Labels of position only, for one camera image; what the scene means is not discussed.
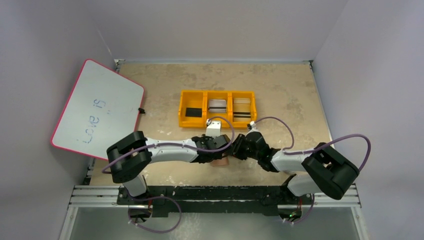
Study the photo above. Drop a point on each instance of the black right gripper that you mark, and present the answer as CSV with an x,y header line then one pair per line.
x,y
241,148

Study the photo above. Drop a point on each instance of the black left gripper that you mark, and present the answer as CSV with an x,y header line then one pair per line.
x,y
219,144

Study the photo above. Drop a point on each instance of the brown leather card holder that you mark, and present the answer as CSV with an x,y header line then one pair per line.
x,y
220,162

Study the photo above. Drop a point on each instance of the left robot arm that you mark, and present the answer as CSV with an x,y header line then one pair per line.
x,y
128,157

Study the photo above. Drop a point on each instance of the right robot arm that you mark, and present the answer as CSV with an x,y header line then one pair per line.
x,y
318,170

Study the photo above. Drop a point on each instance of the stack of white cards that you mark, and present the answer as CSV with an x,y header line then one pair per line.
x,y
218,106

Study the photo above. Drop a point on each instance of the card stack black stripe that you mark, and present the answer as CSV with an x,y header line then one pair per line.
x,y
241,109

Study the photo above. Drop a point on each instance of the black card in bin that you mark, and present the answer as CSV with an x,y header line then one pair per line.
x,y
192,112

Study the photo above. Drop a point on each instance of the yellow right bin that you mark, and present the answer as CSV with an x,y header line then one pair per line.
x,y
254,114

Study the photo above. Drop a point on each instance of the yellow bin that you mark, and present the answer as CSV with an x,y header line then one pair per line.
x,y
254,114
214,95
189,98

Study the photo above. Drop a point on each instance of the yellow left bin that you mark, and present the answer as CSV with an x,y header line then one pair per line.
x,y
189,98

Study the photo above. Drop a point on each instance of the yellow middle bin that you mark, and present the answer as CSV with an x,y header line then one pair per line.
x,y
214,95

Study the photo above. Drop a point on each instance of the black whiteboard clip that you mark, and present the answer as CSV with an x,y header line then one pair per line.
x,y
141,110

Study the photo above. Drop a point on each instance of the pink framed whiteboard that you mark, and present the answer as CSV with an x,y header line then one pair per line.
x,y
102,108

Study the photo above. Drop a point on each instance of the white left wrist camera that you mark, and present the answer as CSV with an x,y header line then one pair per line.
x,y
213,128

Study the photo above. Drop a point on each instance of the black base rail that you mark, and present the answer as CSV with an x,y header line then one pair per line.
x,y
268,200

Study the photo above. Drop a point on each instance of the aluminium frame rail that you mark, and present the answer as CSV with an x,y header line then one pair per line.
x,y
86,196

